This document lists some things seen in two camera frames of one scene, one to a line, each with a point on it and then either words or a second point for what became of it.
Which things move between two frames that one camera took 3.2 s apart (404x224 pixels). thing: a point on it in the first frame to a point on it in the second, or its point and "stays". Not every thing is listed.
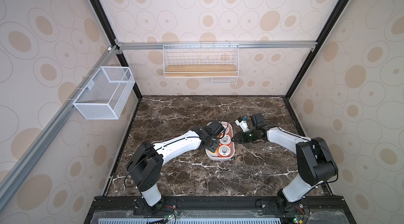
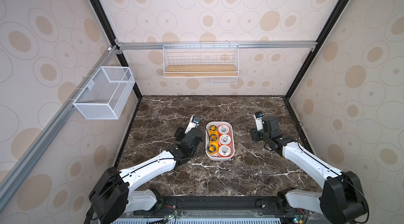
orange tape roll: (224, 150) stays
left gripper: (215, 145) to (178, 132)
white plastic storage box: (225, 151) stays
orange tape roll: (225, 140) stays
